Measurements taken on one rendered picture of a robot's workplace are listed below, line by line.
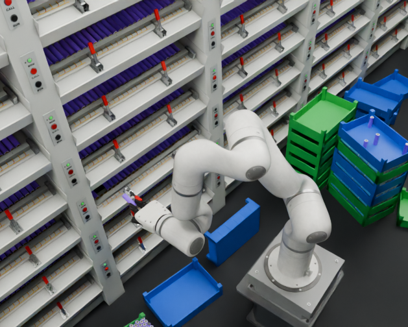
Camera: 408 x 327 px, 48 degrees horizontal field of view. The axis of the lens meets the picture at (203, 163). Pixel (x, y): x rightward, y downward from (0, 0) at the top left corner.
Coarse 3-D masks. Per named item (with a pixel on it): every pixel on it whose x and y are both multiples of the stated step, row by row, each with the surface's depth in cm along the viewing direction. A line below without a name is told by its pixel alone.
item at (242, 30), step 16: (256, 0) 202; (272, 0) 203; (288, 0) 208; (304, 0) 212; (224, 16) 192; (240, 16) 186; (256, 16) 200; (272, 16) 202; (288, 16) 208; (224, 32) 190; (240, 32) 191; (256, 32) 195; (224, 48) 186; (240, 48) 194
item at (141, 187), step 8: (192, 128) 208; (200, 128) 206; (184, 136) 206; (200, 136) 207; (208, 136) 205; (168, 160) 198; (160, 168) 195; (168, 168) 196; (128, 176) 190; (144, 176) 192; (152, 176) 192; (160, 176) 193; (136, 184) 189; (144, 184) 190; (152, 184) 192; (136, 192) 187; (144, 192) 192; (120, 200) 184; (104, 208) 181; (112, 208) 182; (120, 208) 184; (104, 216) 179; (112, 216) 184
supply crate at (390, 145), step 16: (352, 128) 228; (368, 128) 227; (384, 128) 223; (352, 144) 217; (368, 144) 219; (384, 144) 219; (400, 144) 217; (368, 160) 211; (384, 160) 201; (400, 160) 208
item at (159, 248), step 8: (280, 144) 274; (232, 184) 253; (160, 248) 229; (152, 256) 227; (136, 264) 220; (144, 264) 225; (128, 272) 218; (96, 304) 211; (80, 312) 204; (88, 312) 209; (72, 320) 202
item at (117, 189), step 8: (192, 136) 204; (176, 144) 200; (168, 152) 197; (152, 160) 193; (160, 160) 196; (144, 168) 191; (136, 176) 188; (120, 184) 185; (112, 192) 182; (96, 200) 179; (104, 200) 181; (112, 200) 182
